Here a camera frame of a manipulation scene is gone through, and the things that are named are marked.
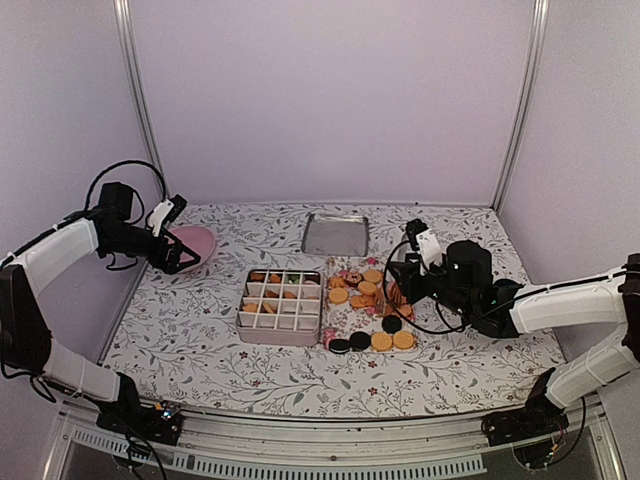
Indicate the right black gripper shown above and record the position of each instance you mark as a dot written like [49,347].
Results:
[408,283]

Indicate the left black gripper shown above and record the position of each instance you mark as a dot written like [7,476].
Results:
[170,264]

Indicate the pink divided cookie tin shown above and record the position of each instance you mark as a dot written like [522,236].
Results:
[297,322]

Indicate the metal serving tongs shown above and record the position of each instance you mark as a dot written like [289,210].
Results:
[392,295]

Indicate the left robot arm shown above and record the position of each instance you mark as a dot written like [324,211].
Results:
[34,284]

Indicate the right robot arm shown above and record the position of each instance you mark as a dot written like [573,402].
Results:
[461,280]

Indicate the pink plate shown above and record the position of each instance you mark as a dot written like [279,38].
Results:
[199,239]

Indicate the chocolate sprinkle donut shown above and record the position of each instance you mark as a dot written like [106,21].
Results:
[353,279]

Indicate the floral cookie tray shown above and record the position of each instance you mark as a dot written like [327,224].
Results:
[347,309]

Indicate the yellow round biscuit right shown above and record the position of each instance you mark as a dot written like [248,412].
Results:
[403,340]

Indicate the yellow round biscuit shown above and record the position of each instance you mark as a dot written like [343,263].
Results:
[381,342]
[403,340]

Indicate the yellow round biscuit left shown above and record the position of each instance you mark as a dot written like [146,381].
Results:
[381,342]

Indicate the silver metal tray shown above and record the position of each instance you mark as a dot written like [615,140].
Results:
[336,235]

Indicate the black sandwich cookie right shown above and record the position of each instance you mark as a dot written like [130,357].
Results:
[360,341]

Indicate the black sandwich cookie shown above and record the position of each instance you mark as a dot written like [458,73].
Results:
[339,346]
[360,341]

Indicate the black sandwich cookie left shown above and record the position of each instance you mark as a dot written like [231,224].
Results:
[339,346]

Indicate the floral tablecloth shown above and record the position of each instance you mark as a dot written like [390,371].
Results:
[178,338]

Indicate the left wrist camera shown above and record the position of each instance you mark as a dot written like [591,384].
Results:
[165,212]

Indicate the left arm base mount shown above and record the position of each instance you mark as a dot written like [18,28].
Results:
[146,423]

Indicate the front aluminium rail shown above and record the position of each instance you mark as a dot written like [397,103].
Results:
[219,444]

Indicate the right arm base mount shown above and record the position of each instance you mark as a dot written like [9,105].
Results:
[530,421]

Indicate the left aluminium frame post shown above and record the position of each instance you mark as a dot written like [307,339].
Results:
[125,30]

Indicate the aluminium frame post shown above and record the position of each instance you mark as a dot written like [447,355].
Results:
[531,67]
[125,30]

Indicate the right aluminium frame post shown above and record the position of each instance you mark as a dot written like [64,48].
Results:
[531,67]

